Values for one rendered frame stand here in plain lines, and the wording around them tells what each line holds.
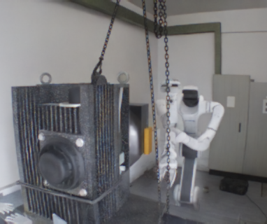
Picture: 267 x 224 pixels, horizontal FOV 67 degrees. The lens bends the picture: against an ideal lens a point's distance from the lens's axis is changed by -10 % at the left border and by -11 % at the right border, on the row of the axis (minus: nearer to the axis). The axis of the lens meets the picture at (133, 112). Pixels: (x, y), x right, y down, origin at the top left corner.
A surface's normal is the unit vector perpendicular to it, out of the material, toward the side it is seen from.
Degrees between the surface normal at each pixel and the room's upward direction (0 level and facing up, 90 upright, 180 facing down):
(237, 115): 90
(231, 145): 90
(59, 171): 90
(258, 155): 90
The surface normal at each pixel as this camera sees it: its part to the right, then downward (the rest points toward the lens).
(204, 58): -0.52, 0.11
